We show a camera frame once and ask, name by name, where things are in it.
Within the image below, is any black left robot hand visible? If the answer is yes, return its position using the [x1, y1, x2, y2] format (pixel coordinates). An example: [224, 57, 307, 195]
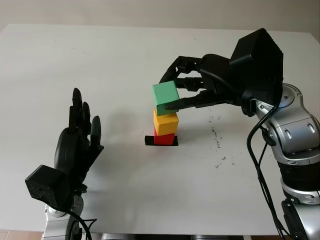
[54, 87, 105, 191]

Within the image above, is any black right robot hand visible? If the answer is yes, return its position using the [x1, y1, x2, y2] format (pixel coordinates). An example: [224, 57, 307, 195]
[158, 53, 246, 113]

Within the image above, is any green wooden block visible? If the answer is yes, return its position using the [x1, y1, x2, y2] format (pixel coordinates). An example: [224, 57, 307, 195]
[151, 80, 180, 117]

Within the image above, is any yellow wooden block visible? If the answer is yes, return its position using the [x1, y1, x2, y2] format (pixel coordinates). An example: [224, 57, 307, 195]
[152, 109, 180, 136]

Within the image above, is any red wooden block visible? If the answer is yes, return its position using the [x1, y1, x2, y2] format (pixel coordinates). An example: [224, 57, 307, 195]
[153, 129, 175, 146]

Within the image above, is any black tape strip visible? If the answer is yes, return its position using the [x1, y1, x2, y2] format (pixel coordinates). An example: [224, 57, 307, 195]
[144, 135, 179, 147]

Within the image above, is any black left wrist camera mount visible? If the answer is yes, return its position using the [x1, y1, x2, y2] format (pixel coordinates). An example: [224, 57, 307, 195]
[24, 164, 72, 208]

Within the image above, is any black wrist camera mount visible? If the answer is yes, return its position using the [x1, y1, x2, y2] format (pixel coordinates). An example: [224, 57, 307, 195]
[229, 27, 285, 118]
[24, 164, 72, 208]

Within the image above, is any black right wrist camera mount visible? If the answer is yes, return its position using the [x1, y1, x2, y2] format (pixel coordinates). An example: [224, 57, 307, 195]
[229, 27, 285, 118]

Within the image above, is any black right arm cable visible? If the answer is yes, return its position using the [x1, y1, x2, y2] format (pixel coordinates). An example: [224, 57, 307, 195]
[199, 68, 288, 240]

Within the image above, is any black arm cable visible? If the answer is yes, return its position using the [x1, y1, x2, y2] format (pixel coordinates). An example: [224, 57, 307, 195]
[64, 207, 98, 240]
[199, 68, 288, 240]

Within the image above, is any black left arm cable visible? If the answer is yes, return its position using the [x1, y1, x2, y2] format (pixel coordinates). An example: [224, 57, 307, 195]
[64, 207, 98, 240]

